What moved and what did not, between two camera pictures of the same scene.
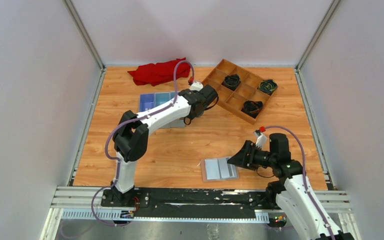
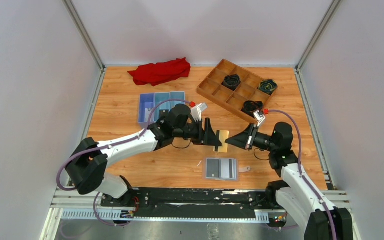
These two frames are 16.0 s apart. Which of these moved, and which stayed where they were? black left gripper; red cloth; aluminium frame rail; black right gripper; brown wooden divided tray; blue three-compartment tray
Moved: black left gripper; black right gripper
Stayed: brown wooden divided tray; aluminium frame rail; blue three-compartment tray; red cloth
